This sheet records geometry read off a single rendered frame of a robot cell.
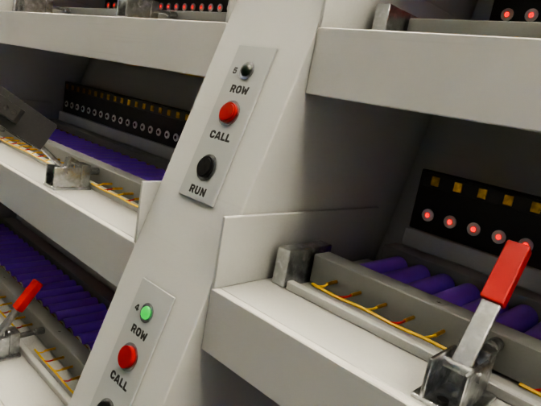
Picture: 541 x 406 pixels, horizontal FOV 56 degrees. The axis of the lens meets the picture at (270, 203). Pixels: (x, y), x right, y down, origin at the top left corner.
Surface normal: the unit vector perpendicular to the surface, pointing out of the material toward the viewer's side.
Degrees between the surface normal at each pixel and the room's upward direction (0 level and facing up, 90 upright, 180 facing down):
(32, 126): 90
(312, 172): 90
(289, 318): 18
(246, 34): 90
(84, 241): 108
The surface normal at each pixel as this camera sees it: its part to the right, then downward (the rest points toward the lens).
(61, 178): 0.71, 0.26
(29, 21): -0.68, 0.03
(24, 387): 0.18, -0.96
